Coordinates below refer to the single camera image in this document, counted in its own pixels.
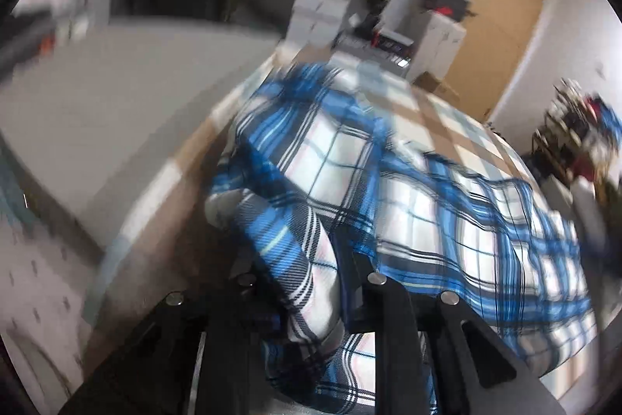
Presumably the checked bed blanket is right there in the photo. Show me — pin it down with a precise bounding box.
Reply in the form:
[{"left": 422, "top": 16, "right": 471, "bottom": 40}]
[{"left": 82, "top": 49, "right": 599, "bottom": 401}]

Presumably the cardboard box on floor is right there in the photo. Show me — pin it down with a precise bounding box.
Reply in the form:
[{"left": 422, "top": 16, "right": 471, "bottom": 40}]
[{"left": 413, "top": 72, "right": 460, "bottom": 104}]

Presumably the silver aluminium suitcase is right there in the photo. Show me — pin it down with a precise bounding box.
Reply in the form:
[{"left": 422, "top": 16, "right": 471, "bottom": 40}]
[{"left": 331, "top": 32, "right": 410, "bottom": 78}]

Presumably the white narrow cabinet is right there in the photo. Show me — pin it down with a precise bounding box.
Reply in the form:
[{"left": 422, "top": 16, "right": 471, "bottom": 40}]
[{"left": 383, "top": 0, "right": 466, "bottom": 82}]

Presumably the black red shoe box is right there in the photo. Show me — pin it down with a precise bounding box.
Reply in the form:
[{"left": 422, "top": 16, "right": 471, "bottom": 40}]
[{"left": 371, "top": 30, "right": 414, "bottom": 58}]

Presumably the blue plaid flannel shirt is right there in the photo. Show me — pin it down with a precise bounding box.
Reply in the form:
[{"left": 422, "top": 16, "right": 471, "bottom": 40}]
[{"left": 204, "top": 63, "right": 597, "bottom": 414}]

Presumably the wooden shoe rack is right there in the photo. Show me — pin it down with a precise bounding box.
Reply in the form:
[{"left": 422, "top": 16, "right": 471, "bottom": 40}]
[{"left": 529, "top": 79, "right": 621, "bottom": 186}]

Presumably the wooden door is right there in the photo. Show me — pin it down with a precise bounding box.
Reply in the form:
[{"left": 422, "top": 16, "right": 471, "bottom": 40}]
[{"left": 445, "top": 0, "right": 545, "bottom": 121}]

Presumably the grey padded bench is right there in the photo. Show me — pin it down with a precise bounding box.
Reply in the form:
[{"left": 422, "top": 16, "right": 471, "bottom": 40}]
[{"left": 540, "top": 176, "right": 621, "bottom": 330}]

